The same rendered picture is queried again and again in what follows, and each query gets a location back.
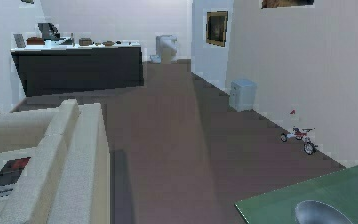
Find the brown framed picture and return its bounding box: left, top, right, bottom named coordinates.
left=261, top=0, right=315, bottom=9

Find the dark grey slanted appliance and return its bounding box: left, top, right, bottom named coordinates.
left=37, top=22, right=61, bottom=42

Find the pale blue bin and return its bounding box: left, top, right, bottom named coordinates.
left=229, top=79, right=258, bottom=113

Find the grey metal bowl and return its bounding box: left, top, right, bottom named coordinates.
left=294, top=199, right=355, bottom=224

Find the black cabinet with white top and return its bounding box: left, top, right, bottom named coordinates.
left=10, top=42, right=145, bottom=98

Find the red brown box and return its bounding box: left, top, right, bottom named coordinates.
left=26, top=36, right=46, bottom=46

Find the green table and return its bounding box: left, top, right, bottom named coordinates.
left=234, top=161, right=358, bottom=224

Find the gold framed dark picture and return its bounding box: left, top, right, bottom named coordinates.
left=205, top=10, right=229, bottom=48

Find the beige sofa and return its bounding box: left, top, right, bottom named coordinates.
left=0, top=98, right=111, bottom=224

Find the grey tilted board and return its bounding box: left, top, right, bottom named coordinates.
left=13, top=33, right=27, bottom=49

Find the red and white toy tricycle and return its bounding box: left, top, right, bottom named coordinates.
left=280, top=109, right=319, bottom=156

